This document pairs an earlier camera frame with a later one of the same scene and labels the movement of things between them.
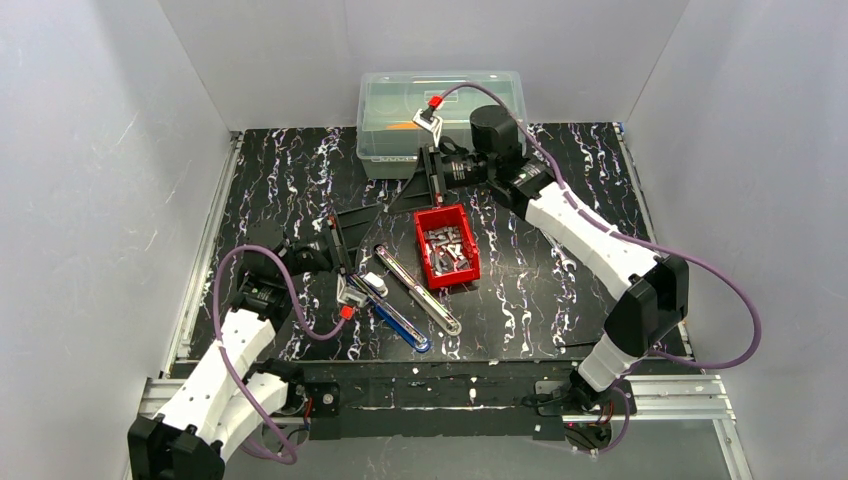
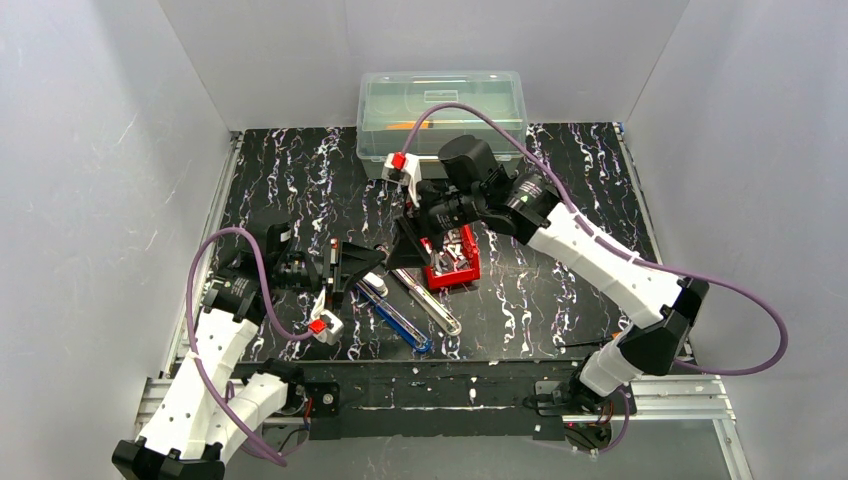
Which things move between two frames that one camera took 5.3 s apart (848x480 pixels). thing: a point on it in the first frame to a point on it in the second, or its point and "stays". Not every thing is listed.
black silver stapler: [425, 300] stays
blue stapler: [396, 318] stays
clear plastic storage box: [390, 141] stays
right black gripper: [429, 175] to [416, 225]
